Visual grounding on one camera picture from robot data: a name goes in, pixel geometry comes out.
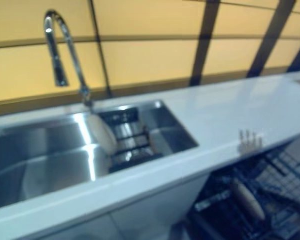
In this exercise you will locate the chrome gooseneck faucet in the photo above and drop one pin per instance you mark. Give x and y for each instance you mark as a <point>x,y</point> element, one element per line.
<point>70,45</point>

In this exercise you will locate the white cabinet door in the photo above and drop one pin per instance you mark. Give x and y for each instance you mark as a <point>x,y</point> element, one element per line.
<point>160,207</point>
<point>85,227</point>

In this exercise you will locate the stainless steel kitchen sink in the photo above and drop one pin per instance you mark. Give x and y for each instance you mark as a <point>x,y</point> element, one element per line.
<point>45,155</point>

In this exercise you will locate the black steel roll-up drying rack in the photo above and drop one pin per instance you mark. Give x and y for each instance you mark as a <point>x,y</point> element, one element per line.
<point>132,147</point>

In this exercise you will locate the cream round plate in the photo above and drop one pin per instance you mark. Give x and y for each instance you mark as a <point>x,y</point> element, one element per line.
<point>102,132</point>
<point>247,201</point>

